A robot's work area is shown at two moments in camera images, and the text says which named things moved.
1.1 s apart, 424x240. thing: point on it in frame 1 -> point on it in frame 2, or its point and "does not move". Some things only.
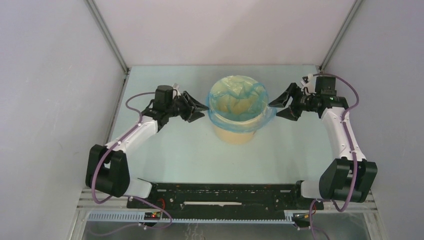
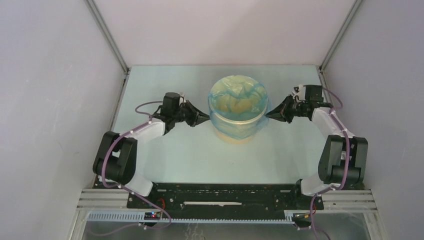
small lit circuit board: x=152 y=216 does not move
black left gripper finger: x=197 y=106 -> x=195 y=116
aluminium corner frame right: x=356 y=5 does not move
